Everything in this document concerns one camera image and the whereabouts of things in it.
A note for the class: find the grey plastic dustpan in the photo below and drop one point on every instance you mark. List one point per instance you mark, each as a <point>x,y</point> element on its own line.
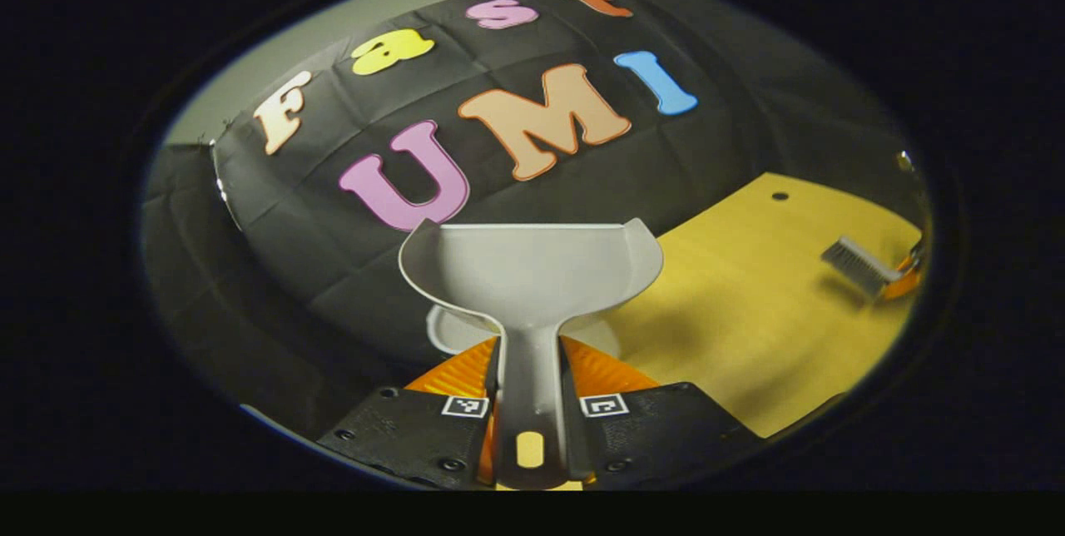
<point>528,270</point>

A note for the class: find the black backdrop cloth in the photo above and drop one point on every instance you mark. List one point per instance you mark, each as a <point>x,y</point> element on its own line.
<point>333,253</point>

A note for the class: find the small grey broom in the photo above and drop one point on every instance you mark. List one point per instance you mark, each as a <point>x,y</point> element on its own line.
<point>857,265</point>

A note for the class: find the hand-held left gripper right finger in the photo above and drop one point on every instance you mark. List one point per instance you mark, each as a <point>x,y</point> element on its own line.
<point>657,436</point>

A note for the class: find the wooden desktop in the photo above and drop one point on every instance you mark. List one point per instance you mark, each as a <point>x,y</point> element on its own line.
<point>765,320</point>

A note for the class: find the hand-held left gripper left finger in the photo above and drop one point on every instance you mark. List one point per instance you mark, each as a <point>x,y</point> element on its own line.
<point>399,436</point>

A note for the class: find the white ribbed garbage bin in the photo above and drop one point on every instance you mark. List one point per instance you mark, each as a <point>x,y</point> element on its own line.
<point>449,336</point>

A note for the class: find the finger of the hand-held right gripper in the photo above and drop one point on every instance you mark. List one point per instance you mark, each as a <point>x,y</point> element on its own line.
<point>907,278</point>

